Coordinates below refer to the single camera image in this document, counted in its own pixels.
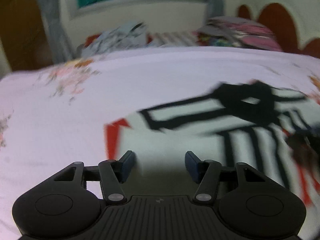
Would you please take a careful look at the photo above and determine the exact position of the striped knit child sweater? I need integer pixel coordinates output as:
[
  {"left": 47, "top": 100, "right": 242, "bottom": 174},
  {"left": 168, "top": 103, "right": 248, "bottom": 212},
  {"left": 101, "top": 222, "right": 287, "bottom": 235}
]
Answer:
[{"left": 104, "top": 81, "right": 319, "bottom": 206}]

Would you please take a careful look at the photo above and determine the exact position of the pile of grey clothes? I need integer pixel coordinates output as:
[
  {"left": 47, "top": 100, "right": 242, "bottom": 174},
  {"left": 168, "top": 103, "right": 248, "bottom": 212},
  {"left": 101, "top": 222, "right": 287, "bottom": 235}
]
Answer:
[{"left": 76, "top": 21, "right": 153, "bottom": 59}]

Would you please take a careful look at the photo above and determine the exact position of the pink floral bed sheet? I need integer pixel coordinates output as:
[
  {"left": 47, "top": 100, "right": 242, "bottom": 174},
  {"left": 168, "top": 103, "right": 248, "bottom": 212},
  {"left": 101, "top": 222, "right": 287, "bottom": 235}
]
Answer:
[{"left": 1, "top": 47, "right": 319, "bottom": 239}]

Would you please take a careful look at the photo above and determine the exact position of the grey striped mattress cover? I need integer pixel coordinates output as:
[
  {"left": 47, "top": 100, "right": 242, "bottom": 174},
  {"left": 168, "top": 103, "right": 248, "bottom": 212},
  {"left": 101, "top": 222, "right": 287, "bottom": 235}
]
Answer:
[{"left": 148, "top": 31, "right": 199, "bottom": 47}]

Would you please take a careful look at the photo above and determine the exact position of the stack of folded pink bedding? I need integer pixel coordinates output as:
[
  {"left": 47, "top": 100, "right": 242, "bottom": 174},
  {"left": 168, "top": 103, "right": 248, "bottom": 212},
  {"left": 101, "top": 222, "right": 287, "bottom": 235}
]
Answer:
[{"left": 196, "top": 16, "right": 283, "bottom": 52}]

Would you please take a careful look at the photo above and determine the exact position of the brown wooden door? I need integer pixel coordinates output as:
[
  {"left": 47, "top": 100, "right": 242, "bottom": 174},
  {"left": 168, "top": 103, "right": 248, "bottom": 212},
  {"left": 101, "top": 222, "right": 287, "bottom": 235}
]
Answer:
[{"left": 1, "top": 0, "right": 53, "bottom": 71}]

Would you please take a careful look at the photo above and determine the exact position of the red white scalloped headboard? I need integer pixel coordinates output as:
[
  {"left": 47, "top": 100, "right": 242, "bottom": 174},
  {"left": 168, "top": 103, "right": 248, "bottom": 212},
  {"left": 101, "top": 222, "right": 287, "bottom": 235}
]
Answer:
[{"left": 236, "top": 2, "right": 320, "bottom": 58}]

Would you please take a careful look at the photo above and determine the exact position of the left grey curtain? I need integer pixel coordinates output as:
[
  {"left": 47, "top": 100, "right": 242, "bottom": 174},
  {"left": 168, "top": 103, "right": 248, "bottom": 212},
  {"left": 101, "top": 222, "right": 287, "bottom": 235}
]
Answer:
[{"left": 37, "top": 0, "right": 74, "bottom": 64}]

